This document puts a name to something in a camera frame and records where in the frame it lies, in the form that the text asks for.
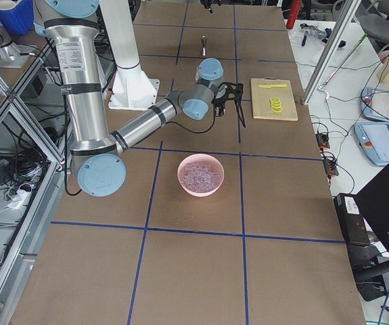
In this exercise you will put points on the clear plastic bag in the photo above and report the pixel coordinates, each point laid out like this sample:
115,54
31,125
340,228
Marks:
312,31

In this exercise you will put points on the blue plastic crate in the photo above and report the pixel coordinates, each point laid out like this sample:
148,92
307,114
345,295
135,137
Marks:
18,20

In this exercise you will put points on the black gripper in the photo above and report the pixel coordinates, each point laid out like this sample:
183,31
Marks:
241,113

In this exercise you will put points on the grey teach pendant left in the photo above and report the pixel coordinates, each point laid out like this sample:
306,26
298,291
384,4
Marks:
375,104

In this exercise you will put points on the grey teach pendant right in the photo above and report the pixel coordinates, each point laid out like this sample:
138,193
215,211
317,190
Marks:
373,137

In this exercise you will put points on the steel cocktail jigger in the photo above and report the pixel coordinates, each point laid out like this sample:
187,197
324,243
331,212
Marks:
204,40

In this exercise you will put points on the aluminium frame post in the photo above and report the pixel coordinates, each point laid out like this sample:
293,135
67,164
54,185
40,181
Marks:
348,11

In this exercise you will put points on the green handled reach grabber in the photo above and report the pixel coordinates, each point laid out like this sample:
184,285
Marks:
324,84

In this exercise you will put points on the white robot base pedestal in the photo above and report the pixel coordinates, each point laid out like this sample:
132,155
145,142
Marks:
132,89

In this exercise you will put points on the yellow plastic knife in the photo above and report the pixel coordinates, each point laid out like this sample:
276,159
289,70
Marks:
270,86

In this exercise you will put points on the bamboo cutting board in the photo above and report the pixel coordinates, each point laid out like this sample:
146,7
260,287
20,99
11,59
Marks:
261,106

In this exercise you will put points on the grey teach pendant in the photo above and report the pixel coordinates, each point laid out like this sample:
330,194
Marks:
375,104
373,137

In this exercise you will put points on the pink plastic bowl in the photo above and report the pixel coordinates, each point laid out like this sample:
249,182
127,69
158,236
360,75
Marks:
204,159

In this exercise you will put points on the clear ice cube pile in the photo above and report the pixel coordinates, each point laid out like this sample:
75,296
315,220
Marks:
200,178

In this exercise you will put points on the red fire extinguisher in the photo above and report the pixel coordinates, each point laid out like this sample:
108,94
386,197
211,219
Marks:
294,10

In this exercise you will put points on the grey office chair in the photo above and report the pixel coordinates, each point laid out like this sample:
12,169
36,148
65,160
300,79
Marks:
376,27

